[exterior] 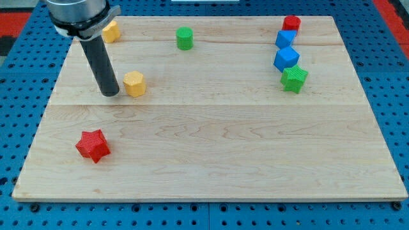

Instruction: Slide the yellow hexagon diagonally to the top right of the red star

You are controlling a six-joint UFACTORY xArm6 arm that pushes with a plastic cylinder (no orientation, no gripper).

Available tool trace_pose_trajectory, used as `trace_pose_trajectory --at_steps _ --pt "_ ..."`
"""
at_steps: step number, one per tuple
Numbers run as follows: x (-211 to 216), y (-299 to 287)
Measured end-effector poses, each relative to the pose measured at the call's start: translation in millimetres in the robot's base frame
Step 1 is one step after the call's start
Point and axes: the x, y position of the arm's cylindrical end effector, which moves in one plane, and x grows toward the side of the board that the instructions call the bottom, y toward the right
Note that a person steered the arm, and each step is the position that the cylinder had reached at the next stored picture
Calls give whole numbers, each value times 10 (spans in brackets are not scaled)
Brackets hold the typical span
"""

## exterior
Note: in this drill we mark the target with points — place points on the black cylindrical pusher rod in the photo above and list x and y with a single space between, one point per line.
100 65

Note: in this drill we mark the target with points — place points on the yellow hexagon block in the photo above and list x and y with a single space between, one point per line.
134 84

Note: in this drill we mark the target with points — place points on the yellow star block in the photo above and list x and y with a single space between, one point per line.
111 32

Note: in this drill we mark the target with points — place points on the red star block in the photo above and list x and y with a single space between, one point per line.
93 145

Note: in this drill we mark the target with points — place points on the green star block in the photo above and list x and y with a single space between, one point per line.
293 78

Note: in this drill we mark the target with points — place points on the green cylinder block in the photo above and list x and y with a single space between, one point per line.
184 38

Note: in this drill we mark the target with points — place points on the wooden board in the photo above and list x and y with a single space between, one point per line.
214 124

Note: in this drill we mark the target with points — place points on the blue triangle block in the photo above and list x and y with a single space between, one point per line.
285 38

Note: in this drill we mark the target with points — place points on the blue cube block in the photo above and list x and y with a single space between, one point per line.
286 58

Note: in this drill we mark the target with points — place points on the red cylinder block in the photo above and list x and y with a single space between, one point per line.
291 23

